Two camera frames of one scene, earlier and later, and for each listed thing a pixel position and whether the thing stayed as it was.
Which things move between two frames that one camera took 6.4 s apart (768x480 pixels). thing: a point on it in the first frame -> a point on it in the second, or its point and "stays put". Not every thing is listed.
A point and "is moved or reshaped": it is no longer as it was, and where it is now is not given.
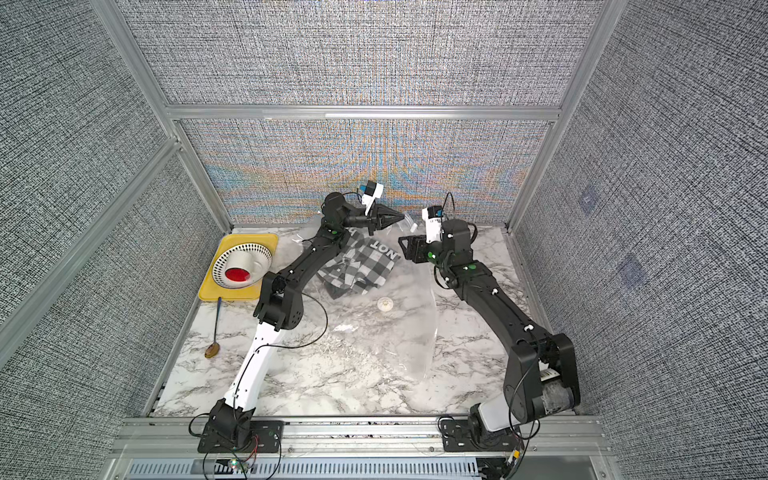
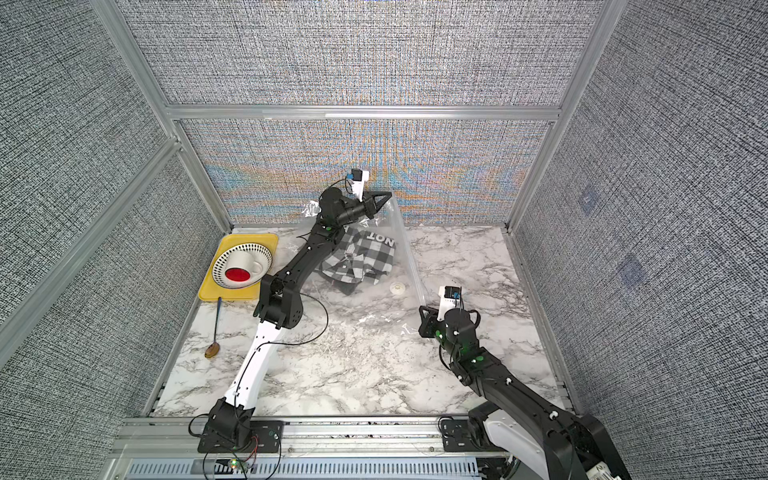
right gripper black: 417,242 -> 431,318
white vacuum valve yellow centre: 385,304 -> 397,289
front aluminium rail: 364,436 stays put
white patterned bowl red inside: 241,265 stays put
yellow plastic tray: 213,291 stays put
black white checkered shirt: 360,267 is moved or reshaped
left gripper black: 375,220 -> 367,206
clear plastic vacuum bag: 382,314 is moved or reshaped
